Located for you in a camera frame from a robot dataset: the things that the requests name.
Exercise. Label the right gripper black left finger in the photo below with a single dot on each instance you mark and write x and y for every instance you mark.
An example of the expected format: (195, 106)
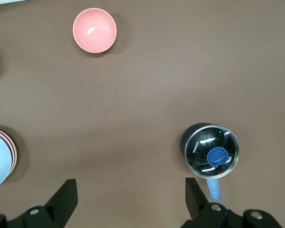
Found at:
(61, 204)

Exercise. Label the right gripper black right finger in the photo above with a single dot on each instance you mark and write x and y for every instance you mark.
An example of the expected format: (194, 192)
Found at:
(197, 204)

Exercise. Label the large pink shallow bowl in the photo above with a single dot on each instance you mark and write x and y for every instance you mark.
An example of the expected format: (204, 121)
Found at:
(13, 148)

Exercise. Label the glass lid with blue knob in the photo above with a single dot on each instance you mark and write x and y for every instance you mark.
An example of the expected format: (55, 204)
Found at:
(204, 145)

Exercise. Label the large beige shallow bowl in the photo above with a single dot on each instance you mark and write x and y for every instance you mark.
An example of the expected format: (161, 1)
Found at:
(16, 152)

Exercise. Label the brown table mat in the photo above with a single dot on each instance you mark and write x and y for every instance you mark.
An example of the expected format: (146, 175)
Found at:
(142, 95)

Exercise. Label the small pink deep bowl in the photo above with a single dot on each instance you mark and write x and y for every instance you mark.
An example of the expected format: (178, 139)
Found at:
(95, 29)

